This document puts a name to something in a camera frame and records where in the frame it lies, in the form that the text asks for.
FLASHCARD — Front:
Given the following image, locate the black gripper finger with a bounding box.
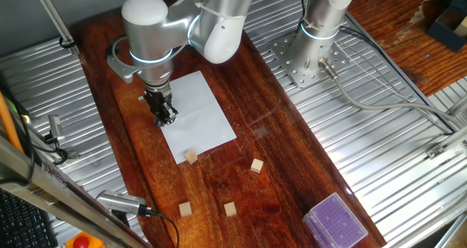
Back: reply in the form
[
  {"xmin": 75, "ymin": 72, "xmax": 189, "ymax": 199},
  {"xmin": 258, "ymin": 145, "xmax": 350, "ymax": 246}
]
[
  {"xmin": 151, "ymin": 107, "xmax": 167, "ymax": 127},
  {"xmin": 163, "ymin": 101, "xmax": 180, "ymax": 124}
]

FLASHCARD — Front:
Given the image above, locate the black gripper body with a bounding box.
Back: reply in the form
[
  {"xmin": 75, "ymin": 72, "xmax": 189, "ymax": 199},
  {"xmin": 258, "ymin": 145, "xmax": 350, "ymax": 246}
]
[{"xmin": 144, "ymin": 89, "xmax": 174, "ymax": 114}]

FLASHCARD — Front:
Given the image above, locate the white paper sheet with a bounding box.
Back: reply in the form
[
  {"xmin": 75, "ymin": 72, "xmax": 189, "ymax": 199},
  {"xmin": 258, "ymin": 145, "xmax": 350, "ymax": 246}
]
[{"xmin": 160, "ymin": 70, "xmax": 238, "ymax": 165}]

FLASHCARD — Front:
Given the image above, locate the aluminium pole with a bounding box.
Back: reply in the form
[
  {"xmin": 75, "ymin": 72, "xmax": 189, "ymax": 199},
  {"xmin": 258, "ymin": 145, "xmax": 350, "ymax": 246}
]
[{"xmin": 31, "ymin": 0, "xmax": 80, "ymax": 55}]

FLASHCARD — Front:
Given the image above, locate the reddish wooden board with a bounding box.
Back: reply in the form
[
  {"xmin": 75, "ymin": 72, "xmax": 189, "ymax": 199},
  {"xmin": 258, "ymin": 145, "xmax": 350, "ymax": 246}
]
[{"xmin": 69, "ymin": 0, "xmax": 387, "ymax": 248}]

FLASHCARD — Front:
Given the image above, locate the orange emergency stop box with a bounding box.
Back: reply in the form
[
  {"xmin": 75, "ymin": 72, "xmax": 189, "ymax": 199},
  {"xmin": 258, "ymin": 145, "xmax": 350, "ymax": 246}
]
[{"xmin": 63, "ymin": 231, "xmax": 107, "ymax": 248}]

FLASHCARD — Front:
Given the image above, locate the orange pole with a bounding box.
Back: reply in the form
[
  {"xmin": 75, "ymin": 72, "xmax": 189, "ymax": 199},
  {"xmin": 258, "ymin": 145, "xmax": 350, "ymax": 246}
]
[{"xmin": 0, "ymin": 90, "xmax": 25, "ymax": 154}]

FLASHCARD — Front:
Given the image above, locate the black keyboard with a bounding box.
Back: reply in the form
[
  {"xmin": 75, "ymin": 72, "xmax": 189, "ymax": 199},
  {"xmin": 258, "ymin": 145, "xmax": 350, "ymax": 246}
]
[{"xmin": 0, "ymin": 187, "xmax": 59, "ymax": 248}]

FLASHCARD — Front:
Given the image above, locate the purple pipette tip box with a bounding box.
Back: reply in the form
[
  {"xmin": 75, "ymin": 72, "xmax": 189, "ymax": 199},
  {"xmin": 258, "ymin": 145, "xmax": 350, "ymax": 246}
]
[{"xmin": 301, "ymin": 192, "xmax": 369, "ymax": 248}]

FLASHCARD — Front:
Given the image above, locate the dark blue open box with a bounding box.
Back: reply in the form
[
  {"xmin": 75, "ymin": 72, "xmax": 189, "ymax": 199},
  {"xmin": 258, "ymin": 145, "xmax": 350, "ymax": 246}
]
[{"xmin": 426, "ymin": 7, "xmax": 467, "ymax": 53}]

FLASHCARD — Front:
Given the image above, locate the large silver camera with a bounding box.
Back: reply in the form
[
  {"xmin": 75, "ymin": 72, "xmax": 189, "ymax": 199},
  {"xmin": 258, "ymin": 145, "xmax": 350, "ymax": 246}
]
[{"xmin": 95, "ymin": 190, "xmax": 149, "ymax": 217}]

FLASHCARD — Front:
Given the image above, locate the small silver camera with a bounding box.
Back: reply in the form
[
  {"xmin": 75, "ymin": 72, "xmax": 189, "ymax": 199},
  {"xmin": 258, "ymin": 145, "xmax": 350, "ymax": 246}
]
[{"xmin": 48, "ymin": 115, "xmax": 66, "ymax": 144}]

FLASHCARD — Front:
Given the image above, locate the black camera cable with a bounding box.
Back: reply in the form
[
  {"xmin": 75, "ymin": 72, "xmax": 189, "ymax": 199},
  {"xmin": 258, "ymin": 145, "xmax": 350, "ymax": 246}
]
[{"xmin": 145, "ymin": 209, "xmax": 180, "ymax": 248}]

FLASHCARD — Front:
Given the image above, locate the black camera stand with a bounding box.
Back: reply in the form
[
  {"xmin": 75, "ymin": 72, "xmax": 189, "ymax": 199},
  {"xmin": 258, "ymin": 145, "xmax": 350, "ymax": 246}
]
[{"xmin": 111, "ymin": 209, "xmax": 131, "ymax": 229}]

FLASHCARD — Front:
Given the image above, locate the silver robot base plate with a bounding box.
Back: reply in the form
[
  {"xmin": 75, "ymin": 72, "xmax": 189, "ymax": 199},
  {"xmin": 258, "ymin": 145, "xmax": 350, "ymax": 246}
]
[{"xmin": 269, "ymin": 31, "xmax": 351, "ymax": 90}]

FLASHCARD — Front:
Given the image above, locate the thick black cable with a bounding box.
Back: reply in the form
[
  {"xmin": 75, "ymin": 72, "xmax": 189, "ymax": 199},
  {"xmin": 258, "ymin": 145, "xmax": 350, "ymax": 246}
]
[{"xmin": 0, "ymin": 71, "xmax": 37, "ymax": 185}]

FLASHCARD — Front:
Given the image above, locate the aluminium frame beam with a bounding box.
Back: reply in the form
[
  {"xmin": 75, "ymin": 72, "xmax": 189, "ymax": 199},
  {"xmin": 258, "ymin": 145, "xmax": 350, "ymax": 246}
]
[{"xmin": 0, "ymin": 134, "xmax": 153, "ymax": 248}]

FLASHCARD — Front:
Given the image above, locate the grey cable with metal connector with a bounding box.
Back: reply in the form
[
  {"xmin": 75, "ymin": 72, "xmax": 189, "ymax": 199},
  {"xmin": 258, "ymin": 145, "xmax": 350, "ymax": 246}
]
[{"xmin": 317, "ymin": 57, "xmax": 467, "ymax": 131}]

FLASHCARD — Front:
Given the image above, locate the aluminium corner bracket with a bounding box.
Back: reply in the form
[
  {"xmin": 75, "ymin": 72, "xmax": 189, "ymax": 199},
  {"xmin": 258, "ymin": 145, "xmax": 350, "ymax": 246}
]
[{"xmin": 425, "ymin": 142, "xmax": 447, "ymax": 160}]

